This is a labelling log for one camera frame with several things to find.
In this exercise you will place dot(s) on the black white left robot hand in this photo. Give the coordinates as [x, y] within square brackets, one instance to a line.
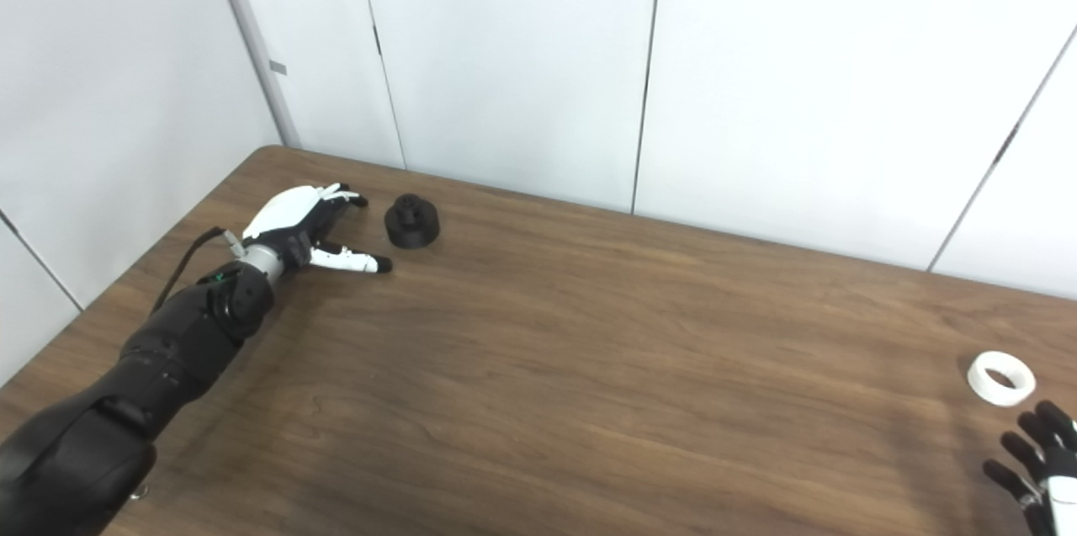
[282, 216]

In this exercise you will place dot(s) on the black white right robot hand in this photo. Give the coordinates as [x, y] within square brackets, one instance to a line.
[1052, 460]

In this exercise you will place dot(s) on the round black plastic part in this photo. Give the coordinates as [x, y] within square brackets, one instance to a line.
[412, 225]

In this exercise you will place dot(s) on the grey metal pole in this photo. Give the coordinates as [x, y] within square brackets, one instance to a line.
[252, 39]

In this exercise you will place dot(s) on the small grey pole bracket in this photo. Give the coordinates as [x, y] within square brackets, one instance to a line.
[278, 68]

